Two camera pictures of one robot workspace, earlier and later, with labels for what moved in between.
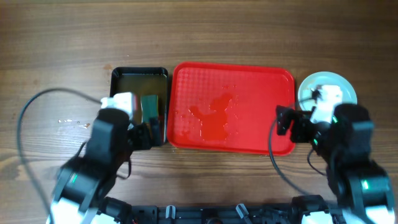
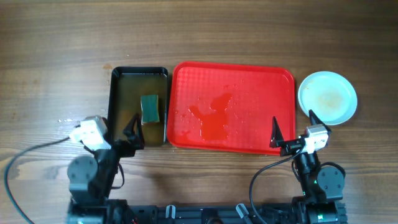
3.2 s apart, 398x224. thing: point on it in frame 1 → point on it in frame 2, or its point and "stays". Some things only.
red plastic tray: x=228 y=108 stays
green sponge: x=149 y=107 stays
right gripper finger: x=284 y=116 → x=277 y=137
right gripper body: x=302 y=127 → x=290 y=147
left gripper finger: x=155 y=130 → x=137 y=139
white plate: x=307 y=102 stays
